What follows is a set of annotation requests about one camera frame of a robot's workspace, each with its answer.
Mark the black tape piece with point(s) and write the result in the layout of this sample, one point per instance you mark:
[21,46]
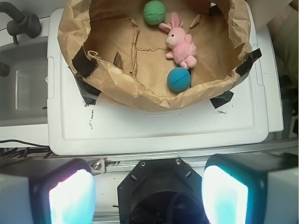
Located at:
[88,92]
[83,65]
[244,69]
[222,99]

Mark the grey sink basin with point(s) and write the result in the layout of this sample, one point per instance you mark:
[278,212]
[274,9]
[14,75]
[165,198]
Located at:
[24,91]

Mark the green foam ball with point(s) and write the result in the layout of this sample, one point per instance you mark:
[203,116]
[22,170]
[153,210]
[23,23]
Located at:
[154,12]

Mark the black tape piece upper right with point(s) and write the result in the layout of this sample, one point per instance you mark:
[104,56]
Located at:
[244,69]

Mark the pink plush bunny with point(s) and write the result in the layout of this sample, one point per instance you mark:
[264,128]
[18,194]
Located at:
[182,48]

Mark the black tape piece lower left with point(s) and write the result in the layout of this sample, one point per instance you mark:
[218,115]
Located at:
[88,92]

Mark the metal corner bracket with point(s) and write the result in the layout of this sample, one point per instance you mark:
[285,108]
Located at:
[98,166]

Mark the crumpled brown paper bag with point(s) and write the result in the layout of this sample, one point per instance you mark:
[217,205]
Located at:
[104,27]

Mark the aluminium frame rail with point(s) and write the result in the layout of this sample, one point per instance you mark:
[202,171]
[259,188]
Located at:
[195,157]

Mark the black octagonal mount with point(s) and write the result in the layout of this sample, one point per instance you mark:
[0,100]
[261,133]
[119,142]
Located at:
[161,193]

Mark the black tape piece lower right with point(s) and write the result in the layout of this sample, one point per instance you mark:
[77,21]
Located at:
[222,99]

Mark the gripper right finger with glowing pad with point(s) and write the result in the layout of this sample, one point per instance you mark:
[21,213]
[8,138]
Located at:
[251,188]

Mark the blue foam ball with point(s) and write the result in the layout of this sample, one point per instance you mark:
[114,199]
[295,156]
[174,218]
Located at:
[179,79]

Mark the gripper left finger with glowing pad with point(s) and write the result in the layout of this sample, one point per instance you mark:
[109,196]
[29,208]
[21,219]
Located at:
[46,191]

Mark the white plastic bin lid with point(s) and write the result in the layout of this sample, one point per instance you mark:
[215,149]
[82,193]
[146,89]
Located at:
[105,128]

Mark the black tape piece upper left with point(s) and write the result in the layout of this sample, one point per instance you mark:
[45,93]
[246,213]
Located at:
[83,65]

